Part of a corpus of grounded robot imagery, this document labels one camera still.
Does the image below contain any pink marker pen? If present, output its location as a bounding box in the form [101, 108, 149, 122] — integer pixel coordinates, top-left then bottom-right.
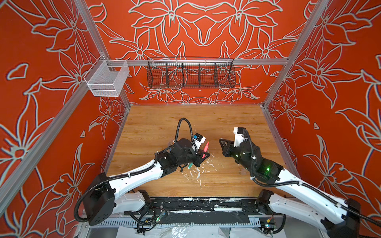
[202, 141, 210, 159]

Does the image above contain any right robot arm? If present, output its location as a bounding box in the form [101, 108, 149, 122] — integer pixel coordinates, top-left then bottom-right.
[219, 134, 362, 238]

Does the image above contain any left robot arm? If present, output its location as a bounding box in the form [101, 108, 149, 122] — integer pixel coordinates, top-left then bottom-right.
[74, 133, 210, 226]

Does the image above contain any clear plastic bin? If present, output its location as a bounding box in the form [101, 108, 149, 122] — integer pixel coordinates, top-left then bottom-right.
[84, 56, 130, 97]

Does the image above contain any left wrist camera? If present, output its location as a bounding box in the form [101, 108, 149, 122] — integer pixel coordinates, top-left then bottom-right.
[191, 133, 205, 152]

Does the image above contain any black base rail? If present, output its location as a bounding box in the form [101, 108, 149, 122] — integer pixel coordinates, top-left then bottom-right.
[124, 197, 283, 217]

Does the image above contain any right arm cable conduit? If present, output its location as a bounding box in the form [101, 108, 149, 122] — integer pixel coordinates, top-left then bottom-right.
[243, 128, 381, 230]

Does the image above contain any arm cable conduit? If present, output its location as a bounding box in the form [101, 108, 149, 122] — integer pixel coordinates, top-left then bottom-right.
[243, 128, 381, 230]
[73, 117, 194, 223]

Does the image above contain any black wire basket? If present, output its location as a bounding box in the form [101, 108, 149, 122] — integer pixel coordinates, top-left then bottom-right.
[147, 57, 237, 89]

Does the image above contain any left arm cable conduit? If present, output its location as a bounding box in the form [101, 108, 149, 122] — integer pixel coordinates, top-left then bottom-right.
[73, 117, 194, 223]

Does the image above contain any white cable duct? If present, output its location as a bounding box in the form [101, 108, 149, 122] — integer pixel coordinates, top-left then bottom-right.
[96, 216, 261, 228]

